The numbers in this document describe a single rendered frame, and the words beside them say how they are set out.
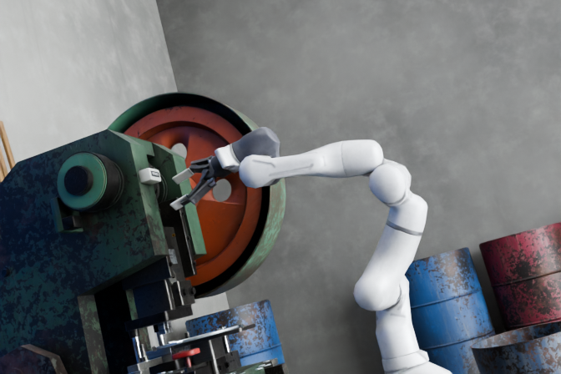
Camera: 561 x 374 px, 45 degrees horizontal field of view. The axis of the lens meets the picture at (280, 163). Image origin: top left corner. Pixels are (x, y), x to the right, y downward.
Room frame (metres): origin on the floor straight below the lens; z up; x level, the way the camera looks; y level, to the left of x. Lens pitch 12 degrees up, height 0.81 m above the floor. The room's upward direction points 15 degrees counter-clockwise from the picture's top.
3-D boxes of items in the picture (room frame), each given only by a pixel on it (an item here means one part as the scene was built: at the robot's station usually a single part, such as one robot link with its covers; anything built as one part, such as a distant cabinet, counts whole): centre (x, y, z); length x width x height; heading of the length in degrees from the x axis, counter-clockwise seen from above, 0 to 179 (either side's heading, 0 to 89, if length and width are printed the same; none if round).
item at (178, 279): (2.31, 0.48, 1.04); 0.17 x 0.15 x 0.30; 74
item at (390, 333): (2.11, -0.22, 0.71); 0.18 x 0.11 x 0.25; 152
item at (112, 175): (2.09, 0.61, 1.31); 0.22 x 0.12 x 0.22; 74
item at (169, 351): (2.32, 0.52, 0.76); 0.15 x 0.09 x 0.05; 164
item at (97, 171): (2.32, 0.52, 1.33); 0.67 x 0.18 x 0.18; 164
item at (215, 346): (2.28, 0.35, 0.72); 0.25 x 0.14 x 0.14; 74
